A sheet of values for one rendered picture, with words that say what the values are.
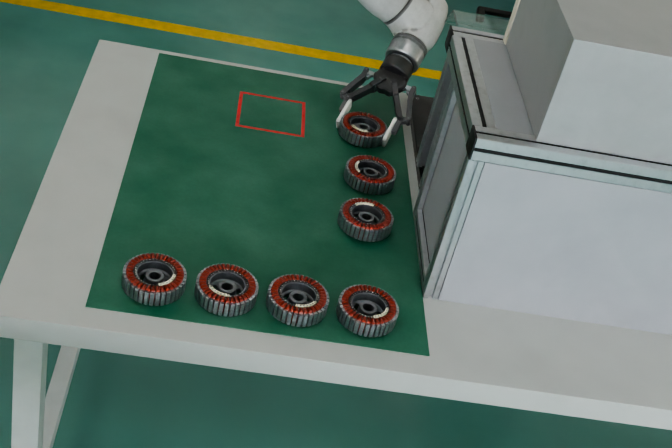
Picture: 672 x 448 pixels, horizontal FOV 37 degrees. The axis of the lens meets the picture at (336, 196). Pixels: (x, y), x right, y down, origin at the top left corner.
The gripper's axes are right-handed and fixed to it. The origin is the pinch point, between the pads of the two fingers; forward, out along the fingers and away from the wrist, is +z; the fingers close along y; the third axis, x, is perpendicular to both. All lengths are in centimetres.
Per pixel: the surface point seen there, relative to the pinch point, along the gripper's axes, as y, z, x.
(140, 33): 137, -75, -131
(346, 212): -10.6, 30.0, 18.7
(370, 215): -14.7, 27.3, 16.1
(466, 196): -34, 28, 41
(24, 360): 25, 87, 31
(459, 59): -20.6, -0.2, 39.3
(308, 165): 4.6, 18.4, 8.0
